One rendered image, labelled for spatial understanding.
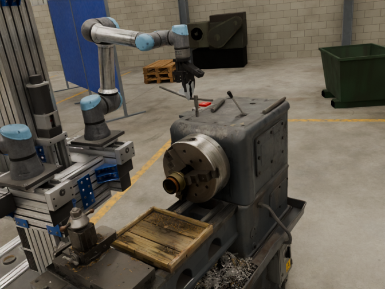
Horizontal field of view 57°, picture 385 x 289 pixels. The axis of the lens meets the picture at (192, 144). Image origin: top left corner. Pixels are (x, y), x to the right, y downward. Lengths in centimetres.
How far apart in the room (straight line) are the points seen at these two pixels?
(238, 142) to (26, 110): 107
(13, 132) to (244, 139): 102
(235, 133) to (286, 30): 996
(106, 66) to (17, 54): 45
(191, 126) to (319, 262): 152
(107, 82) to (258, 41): 977
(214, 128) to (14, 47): 103
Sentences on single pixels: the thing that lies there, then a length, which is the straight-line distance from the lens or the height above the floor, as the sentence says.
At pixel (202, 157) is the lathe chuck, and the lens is 157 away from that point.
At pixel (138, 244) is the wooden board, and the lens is 159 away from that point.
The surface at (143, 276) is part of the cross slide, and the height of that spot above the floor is 97.
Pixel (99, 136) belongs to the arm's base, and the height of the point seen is 118.
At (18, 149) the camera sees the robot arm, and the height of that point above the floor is 130.
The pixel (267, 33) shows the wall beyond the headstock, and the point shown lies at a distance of 1158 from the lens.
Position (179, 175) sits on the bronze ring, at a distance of 157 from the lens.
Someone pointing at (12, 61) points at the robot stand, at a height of 165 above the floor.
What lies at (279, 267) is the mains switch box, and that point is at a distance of 228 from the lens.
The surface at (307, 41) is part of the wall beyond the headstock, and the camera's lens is 1153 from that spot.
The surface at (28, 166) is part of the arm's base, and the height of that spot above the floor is 121.
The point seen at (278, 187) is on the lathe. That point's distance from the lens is 211.
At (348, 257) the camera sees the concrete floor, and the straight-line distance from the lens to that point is 291.
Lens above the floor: 181
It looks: 21 degrees down
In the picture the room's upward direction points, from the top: 6 degrees counter-clockwise
